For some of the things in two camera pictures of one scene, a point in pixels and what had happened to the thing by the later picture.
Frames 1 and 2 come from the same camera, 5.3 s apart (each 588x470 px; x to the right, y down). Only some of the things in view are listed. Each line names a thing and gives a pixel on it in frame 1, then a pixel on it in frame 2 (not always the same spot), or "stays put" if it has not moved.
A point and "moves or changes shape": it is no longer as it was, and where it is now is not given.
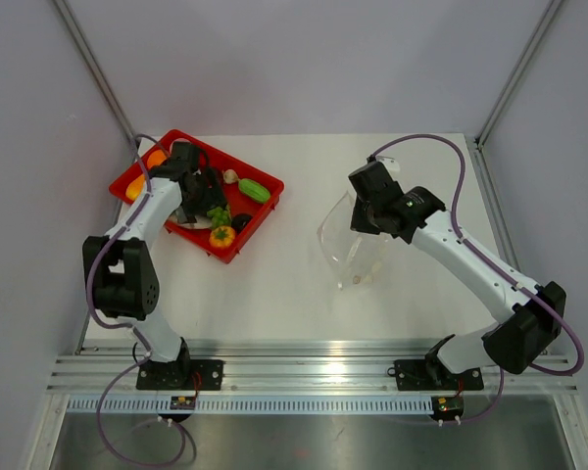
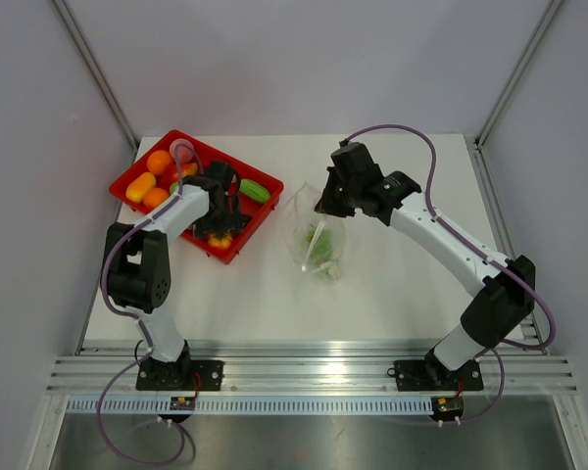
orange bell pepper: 221,236 stays put
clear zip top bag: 357,255 → 317,240
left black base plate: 180,375 stays put
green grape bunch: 220,217 moves or changes shape
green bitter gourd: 254,190 stays put
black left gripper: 213,197 → 230,223
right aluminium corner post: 535,39 stays put
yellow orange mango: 135,187 stays put
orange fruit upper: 156,158 stays put
